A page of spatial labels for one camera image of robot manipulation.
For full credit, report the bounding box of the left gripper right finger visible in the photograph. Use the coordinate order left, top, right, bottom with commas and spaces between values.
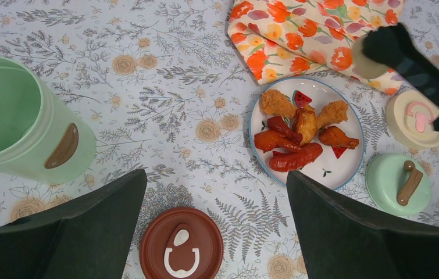
286, 171, 439, 278

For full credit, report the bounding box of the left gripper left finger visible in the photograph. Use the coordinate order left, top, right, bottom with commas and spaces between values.
0, 170, 147, 278

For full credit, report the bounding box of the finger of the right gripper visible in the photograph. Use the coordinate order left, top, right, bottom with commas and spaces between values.
362, 23, 439, 131

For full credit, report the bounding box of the breaded fried chicken piece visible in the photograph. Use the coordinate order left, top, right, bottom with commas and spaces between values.
260, 89, 298, 119

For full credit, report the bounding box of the red brown round lid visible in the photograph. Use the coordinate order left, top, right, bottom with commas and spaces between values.
140, 207, 224, 279

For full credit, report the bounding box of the glazed chicken wing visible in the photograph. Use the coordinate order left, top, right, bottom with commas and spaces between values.
319, 126, 359, 149

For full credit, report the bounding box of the fried chicken drumstick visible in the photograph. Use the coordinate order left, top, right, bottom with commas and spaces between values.
292, 101, 349, 146

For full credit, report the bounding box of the white plate blue rim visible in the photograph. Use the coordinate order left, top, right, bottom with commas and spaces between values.
249, 77, 365, 189

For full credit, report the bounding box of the red glazed chicken piece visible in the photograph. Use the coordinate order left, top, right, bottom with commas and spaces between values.
254, 130, 302, 153

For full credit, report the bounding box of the floral orange cloth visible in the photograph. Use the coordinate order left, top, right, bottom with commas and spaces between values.
227, 0, 404, 95

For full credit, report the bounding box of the green container cup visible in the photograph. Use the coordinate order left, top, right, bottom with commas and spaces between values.
0, 57, 96, 184

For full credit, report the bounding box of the small red sausage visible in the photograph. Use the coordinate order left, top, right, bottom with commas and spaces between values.
267, 116, 303, 145

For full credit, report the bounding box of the cream lid pink handle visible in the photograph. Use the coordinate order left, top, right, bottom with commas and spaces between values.
385, 90, 439, 150

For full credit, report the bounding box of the green lid brown handle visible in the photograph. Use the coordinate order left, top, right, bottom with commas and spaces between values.
365, 153, 431, 216

